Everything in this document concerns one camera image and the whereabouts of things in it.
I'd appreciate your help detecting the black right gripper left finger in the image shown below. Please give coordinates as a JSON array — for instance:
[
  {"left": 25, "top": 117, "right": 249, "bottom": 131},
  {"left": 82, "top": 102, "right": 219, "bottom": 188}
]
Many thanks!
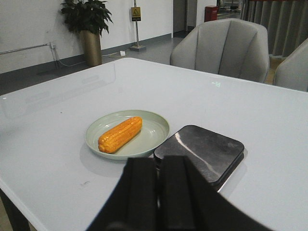
[{"left": 87, "top": 158, "right": 157, "bottom": 231}]

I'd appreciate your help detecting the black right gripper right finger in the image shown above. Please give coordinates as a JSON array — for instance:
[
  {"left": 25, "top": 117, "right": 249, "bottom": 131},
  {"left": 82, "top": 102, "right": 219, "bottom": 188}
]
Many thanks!
[{"left": 160, "top": 156, "right": 268, "bottom": 231}]

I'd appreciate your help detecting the orange corn cob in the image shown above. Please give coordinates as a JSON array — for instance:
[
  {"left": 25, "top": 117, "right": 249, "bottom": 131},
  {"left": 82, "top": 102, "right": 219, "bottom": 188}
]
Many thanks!
[{"left": 98, "top": 116, "right": 143, "bottom": 154}]

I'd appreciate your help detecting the black electronic kitchen scale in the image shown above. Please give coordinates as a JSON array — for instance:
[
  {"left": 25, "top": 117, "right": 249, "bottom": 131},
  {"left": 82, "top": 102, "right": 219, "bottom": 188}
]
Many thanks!
[{"left": 154, "top": 125, "right": 244, "bottom": 191}]

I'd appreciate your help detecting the light green plate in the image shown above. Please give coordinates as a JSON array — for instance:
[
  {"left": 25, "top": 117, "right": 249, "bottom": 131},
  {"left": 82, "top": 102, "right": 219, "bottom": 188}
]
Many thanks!
[{"left": 85, "top": 110, "right": 169, "bottom": 160}]

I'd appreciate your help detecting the left grey upholstered chair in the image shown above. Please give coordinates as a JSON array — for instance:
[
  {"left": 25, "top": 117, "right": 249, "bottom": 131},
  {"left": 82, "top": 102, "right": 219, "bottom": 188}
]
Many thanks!
[{"left": 170, "top": 18, "right": 270, "bottom": 83}]

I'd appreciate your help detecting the grey upholstered chair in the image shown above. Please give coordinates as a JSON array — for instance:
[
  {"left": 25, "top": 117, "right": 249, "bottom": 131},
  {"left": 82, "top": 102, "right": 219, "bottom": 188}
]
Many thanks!
[
  {"left": 274, "top": 39, "right": 308, "bottom": 92},
  {"left": 170, "top": 18, "right": 270, "bottom": 83}
]

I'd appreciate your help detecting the right grey upholstered chair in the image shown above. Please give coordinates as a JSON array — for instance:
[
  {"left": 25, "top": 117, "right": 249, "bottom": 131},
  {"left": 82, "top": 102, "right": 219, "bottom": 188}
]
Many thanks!
[{"left": 274, "top": 39, "right": 308, "bottom": 92}]

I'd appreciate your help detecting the red bin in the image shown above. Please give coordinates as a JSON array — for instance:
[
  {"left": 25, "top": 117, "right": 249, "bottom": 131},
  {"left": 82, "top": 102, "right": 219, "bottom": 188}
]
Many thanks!
[{"left": 204, "top": 5, "right": 218, "bottom": 22}]

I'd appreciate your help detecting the potted green plant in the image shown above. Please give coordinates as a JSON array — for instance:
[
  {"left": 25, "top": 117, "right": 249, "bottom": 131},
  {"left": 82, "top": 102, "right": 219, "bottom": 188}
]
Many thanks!
[{"left": 61, "top": 0, "right": 112, "bottom": 66}]

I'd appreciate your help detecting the yellow sign on stand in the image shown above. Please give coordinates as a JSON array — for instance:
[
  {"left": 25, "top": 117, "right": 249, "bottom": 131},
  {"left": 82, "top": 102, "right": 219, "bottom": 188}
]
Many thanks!
[{"left": 130, "top": 0, "right": 146, "bottom": 52}]

